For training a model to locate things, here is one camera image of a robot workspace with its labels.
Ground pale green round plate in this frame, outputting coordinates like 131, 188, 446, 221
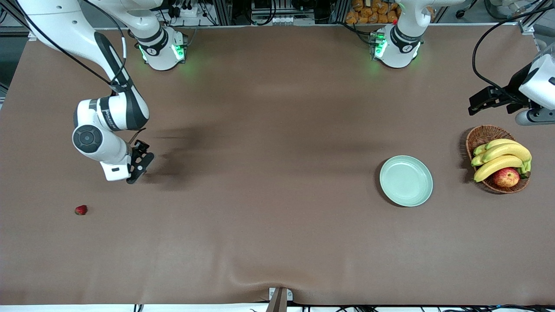
379, 155, 434, 207

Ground brown wicker basket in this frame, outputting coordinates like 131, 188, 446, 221
466, 125, 530, 194

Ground red apple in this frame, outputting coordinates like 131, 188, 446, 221
493, 167, 520, 188

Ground brown table mat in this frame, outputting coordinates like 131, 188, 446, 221
0, 24, 555, 306

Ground packaged orange bread rolls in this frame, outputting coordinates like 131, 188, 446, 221
346, 0, 402, 25

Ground white power strip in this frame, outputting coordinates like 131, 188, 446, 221
270, 16, 316, 25
171, 3, 201, 19

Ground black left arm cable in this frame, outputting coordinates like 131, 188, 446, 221
472, 3, 555, 104

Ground aluminium frame post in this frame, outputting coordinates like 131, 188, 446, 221
330, 0, 349, 24
212, 0, 232, 26
518, 0, 555, 35

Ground grey camera mount pole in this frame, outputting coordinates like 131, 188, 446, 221
265, 287, 294, 312

